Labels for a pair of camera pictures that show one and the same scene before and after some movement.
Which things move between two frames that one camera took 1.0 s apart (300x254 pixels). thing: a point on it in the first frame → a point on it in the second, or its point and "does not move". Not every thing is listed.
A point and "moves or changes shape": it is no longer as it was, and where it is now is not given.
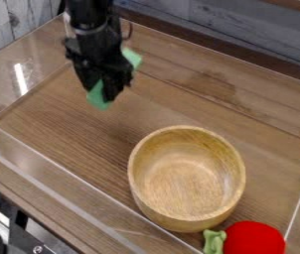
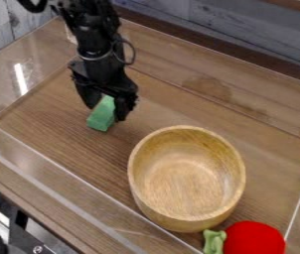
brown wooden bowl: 187,177 does not move
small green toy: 214,241 does not move
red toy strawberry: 252,237 does not move
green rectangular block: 96,96 moves or changes shape
